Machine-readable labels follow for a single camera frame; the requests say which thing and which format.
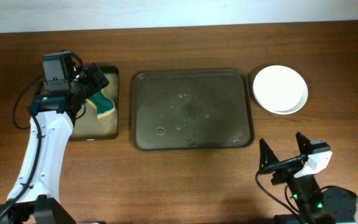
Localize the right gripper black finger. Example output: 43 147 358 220
295 132 310 154
259 138 280 170

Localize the green yellow sponge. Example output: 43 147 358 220
86 90 116 119

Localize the pale grey plate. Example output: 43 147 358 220
255 89 308 115

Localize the cream white plate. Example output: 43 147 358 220
252 65 308 101

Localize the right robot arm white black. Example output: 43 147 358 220
255 133 358 224

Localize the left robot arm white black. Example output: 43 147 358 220
0 63 109 223

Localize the small black water tray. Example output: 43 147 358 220
70 66 119 141

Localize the large dark serving tray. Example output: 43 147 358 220
131 68 255 152

